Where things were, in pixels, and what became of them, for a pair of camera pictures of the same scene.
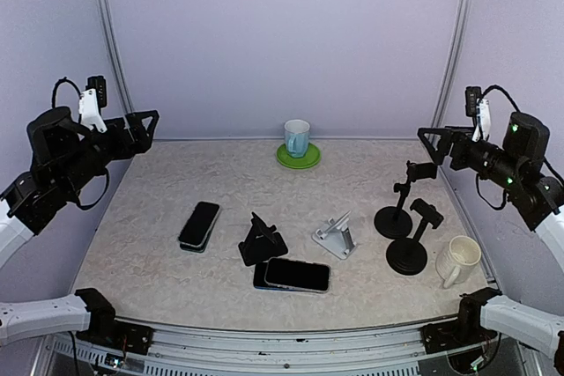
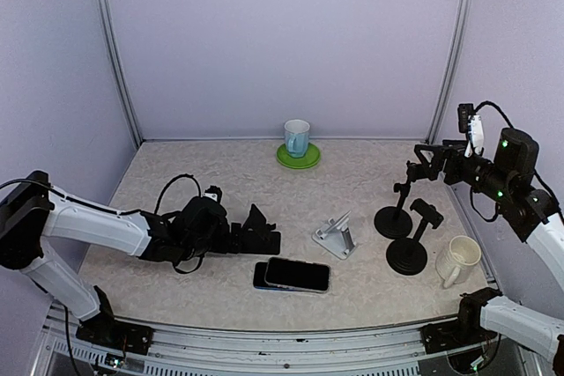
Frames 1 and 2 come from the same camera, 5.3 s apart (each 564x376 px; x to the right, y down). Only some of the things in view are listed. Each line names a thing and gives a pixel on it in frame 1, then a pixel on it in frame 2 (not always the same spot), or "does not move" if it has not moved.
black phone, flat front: [259, 280] does not move
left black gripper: [141, 142] to [223, 242]
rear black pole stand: [395, 222] does not move
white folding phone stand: [337, 237] does not move
